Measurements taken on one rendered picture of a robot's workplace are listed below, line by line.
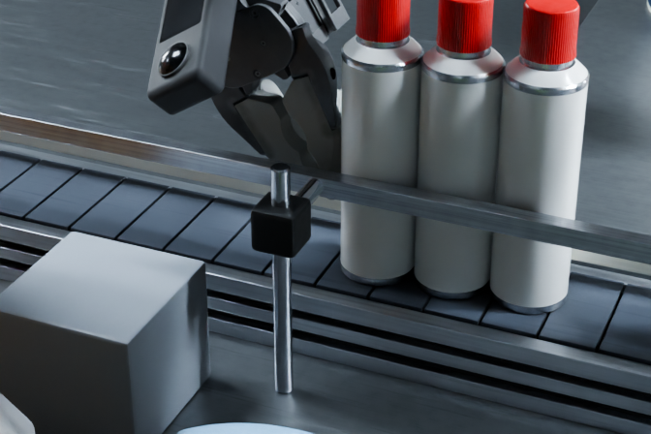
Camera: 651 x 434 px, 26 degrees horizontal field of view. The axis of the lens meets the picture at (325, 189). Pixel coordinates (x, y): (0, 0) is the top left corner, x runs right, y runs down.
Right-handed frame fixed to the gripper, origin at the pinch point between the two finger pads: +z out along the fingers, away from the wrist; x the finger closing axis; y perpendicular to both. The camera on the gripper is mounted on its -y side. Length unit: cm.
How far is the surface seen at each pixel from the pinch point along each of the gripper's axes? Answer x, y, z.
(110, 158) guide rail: 18.3, 3.5, -6.5
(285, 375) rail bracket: 3.4, -9.5, 8.3
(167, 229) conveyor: 13.0, -1.2, -1.2
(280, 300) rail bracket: 0.8, -9.6, 3.2
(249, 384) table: 6.5, -9.5, 8.3
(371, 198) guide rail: -5.1, -3.8, 0.6
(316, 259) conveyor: 3.1, -0.8, 4.5
